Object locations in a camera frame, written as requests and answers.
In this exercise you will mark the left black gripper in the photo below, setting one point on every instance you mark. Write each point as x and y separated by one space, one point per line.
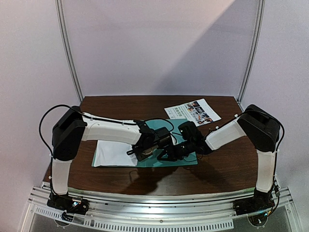
139 156

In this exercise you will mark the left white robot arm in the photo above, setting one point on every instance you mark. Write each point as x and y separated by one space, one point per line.
76 126

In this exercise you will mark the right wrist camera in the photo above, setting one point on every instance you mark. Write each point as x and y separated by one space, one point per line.
189 131

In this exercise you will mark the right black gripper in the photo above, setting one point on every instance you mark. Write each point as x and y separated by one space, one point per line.
174 152

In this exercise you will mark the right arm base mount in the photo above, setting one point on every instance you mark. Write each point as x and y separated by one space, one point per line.
260 202

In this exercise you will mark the right aluminium corner post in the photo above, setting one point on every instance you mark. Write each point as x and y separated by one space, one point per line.
253 49

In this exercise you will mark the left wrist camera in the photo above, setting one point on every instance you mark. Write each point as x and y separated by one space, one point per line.
162 135

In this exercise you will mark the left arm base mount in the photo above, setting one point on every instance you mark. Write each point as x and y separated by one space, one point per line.
74 205

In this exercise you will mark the colour printed brochure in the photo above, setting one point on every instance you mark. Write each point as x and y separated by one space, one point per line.
197 111

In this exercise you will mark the white text paper sheet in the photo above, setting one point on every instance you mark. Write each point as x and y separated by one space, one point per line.
113 154

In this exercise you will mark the aluminium corner post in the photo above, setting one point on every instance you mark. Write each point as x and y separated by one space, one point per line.
67 49
253 49

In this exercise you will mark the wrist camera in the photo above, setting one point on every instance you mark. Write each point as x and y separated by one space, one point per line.
189 131
162 135

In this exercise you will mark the perforated metal cable tray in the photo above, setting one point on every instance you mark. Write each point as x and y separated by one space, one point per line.
48 220

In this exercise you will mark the aluminium front rail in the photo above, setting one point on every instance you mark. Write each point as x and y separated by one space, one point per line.
149 206

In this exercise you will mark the left aluminium corner post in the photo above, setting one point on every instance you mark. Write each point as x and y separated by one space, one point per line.
67 49

